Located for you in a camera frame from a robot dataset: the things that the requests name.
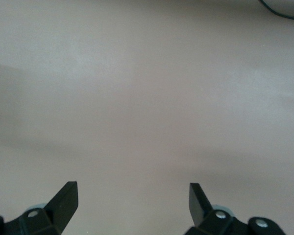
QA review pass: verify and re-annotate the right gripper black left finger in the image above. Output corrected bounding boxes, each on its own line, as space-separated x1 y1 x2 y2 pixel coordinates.
0 181 79 235

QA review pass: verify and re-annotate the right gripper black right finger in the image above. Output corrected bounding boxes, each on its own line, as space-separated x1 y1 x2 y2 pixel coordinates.
185 182 287 235

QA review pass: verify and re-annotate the black cable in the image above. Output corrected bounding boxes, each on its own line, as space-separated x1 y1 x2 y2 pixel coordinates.
258 0 294 21

